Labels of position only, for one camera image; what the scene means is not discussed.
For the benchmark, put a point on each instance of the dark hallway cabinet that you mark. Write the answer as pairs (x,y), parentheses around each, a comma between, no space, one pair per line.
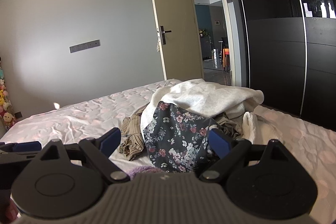
(206,48)

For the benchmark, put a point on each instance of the purple fuzzy cloth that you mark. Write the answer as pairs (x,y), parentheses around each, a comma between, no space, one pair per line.
(141,171)

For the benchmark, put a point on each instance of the striped tan garment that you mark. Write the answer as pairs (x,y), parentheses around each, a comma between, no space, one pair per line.
(134,140)

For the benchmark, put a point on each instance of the grey wall switch panel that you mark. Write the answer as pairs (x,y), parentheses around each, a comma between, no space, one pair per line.
(84,46)

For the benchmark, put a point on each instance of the clear tube of plush toys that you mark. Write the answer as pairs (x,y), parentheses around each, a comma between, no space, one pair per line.
(6,108)

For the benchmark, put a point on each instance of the white garment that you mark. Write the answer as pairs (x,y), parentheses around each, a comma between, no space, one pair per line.
(252,124)

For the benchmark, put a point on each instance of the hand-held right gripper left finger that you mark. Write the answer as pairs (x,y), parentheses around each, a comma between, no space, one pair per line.
(110,141)

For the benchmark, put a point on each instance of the bed with pink dotted sheet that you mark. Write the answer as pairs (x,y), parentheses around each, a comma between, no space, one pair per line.
(78,119)

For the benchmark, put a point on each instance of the black wall outlet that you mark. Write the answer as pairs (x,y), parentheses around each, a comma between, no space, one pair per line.
(17,115)

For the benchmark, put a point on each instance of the white door frame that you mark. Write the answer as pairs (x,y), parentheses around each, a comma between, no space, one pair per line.
(231,29)

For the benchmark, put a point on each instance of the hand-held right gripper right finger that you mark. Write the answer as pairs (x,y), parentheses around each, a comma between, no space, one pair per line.
(219,144)

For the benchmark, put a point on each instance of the orange chair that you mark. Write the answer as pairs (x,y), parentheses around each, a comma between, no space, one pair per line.
(225,56)

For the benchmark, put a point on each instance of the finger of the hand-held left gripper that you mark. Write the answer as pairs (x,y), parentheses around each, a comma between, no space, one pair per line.
(26,146)

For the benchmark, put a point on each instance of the light grey printed sweatshirt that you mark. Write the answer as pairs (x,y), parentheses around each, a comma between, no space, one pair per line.
(204,98)

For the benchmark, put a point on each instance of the black wardrobe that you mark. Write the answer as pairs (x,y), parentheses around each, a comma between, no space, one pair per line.
(275,43)

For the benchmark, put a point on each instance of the khaki garment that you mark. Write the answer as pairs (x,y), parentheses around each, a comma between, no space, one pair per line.
(228,124)

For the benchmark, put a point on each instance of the cream door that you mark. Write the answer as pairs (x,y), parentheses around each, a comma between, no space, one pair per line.
(176,16)

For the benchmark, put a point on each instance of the hanging door ornament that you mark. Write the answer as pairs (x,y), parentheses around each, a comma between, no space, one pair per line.
(158,45)

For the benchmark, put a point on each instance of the dark floral garment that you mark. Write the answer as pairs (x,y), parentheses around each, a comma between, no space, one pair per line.
(170,145)

